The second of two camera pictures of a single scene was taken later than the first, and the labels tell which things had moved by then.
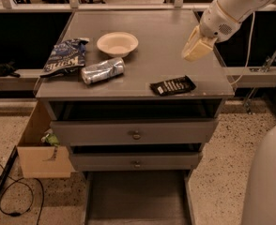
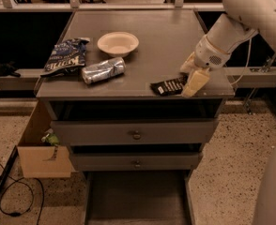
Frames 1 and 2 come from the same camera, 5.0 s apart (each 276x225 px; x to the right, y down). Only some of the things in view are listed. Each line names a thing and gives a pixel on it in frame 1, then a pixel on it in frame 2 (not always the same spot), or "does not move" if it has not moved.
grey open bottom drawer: x=138 y=198 does not move
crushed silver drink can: x=102 y=70 does not move
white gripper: x=215 y=22 → x=208 y=55
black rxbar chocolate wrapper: x=179 y=84 does not move
